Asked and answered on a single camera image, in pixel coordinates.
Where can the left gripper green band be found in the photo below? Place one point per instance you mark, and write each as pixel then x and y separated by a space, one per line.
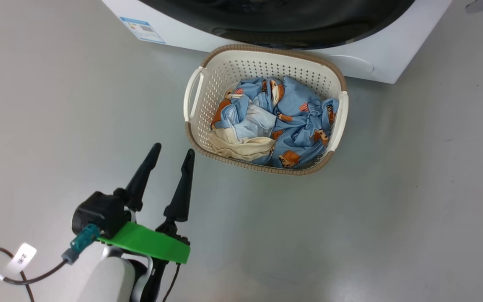
pixel 153 244

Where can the cream fabric garment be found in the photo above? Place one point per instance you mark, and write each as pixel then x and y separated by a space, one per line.
pixel 241 147

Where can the pale blue white garment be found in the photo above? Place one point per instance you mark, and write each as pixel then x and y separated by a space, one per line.
pixel 254 121

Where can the blue bear print garment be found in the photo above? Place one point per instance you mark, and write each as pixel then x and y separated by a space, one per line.
pixel 247 92
pixel 304 126

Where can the dark round washing machine door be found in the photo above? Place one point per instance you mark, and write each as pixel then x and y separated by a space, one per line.
pixel 275 21

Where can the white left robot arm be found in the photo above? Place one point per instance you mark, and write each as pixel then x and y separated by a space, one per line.
pixel 109 279

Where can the cream perforated laundry basket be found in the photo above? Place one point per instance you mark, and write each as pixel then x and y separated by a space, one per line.
pixel 220 71

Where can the white front-load washing machine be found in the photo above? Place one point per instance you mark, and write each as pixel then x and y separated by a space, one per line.
pixel 375 54

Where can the blue white energy label sticker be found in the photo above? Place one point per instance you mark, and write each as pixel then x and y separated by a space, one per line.
pixel 143 30

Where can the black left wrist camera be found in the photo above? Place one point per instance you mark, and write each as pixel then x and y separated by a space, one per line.
pixel 99 214

